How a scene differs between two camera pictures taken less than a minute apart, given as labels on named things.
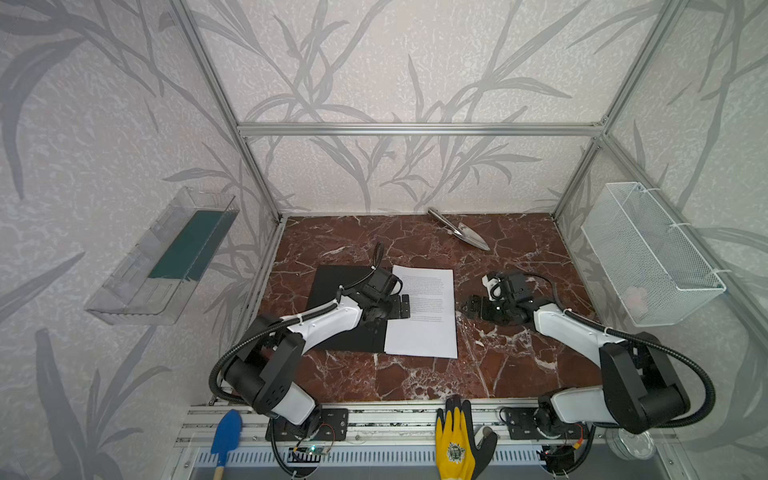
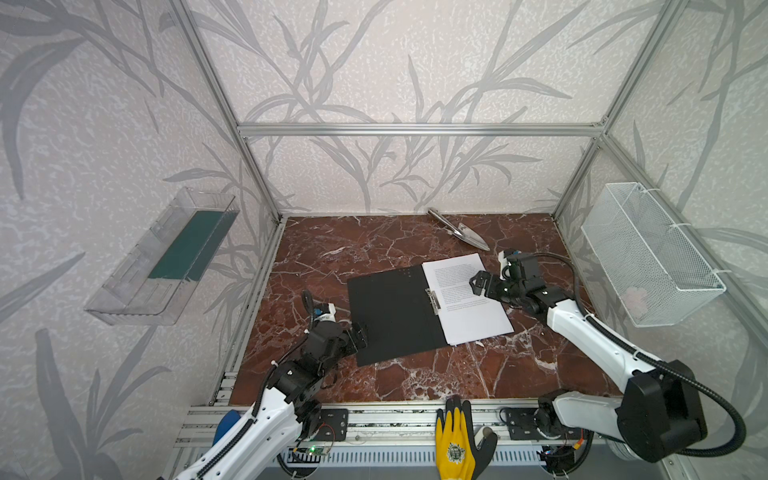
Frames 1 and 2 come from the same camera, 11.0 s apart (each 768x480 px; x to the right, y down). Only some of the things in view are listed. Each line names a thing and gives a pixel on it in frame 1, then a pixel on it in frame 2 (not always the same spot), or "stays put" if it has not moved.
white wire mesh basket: [652, 271] stays put
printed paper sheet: [431, 329] → [465, 315]
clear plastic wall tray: [154, 285] stays put
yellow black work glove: [457, 453] stays put
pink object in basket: [636, 301] stays put
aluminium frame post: [194, 36] stays put
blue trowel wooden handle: [226, 438] stays put
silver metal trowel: [461, 231] stays put
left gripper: [395, 306] → [351, 336]
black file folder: [361, 337] → [397, 313]
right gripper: [487, 307] → [491, 285]
